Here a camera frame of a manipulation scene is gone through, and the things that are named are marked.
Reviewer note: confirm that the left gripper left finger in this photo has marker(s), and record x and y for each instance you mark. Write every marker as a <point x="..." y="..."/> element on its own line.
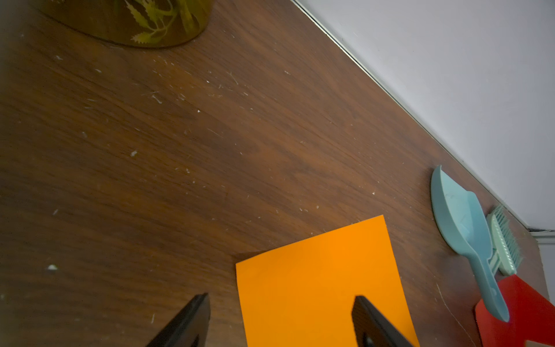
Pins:
<point x="189" y="327"/>

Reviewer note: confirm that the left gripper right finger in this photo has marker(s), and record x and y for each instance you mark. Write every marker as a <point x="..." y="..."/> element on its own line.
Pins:
<point x="372" y="328"/>

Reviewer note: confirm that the orange square paper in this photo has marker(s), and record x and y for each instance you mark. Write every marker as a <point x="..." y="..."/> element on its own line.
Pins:
<point x="302" y="294"/>

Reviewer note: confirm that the red square paper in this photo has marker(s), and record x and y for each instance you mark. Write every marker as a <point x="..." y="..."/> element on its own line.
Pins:
<point x="531" y="317"/>

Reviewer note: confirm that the light blue dustpan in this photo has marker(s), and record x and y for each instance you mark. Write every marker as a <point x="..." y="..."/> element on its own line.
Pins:
<point x="462" y="223"/>

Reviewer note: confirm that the green hand brush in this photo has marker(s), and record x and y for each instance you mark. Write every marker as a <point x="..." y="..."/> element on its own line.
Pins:
<point x="506" y="257"/>

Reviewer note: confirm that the potted artificial plant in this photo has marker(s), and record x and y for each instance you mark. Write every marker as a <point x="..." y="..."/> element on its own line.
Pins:
<point x="139" y="23"/>

